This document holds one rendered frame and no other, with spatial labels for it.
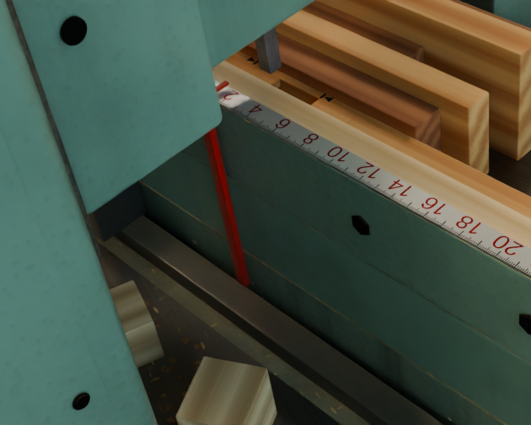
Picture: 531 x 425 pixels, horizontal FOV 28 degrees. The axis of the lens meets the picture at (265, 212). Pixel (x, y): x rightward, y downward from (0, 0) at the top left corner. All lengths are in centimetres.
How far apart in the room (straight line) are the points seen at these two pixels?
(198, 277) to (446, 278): 22
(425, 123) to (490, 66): 5
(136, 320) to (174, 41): 24
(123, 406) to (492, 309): 17
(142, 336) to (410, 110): 21
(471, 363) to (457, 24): 18
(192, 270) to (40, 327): 29
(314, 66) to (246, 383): 18
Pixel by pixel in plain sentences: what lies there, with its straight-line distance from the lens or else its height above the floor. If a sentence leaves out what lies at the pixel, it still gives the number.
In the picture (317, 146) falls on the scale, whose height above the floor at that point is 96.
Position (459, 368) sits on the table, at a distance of 54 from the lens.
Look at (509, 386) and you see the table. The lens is 52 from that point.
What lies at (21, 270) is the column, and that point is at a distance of 38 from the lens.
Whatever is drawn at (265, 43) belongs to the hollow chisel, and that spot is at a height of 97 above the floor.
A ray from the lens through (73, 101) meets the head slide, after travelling 42.
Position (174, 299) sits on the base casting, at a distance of 68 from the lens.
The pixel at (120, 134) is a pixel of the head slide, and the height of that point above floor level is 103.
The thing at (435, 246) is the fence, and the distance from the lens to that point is 49.
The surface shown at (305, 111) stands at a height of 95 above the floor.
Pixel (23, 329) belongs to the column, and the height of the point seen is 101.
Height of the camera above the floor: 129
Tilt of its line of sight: 43 degrees down
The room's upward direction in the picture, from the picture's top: 11 degrees counter-clockwise
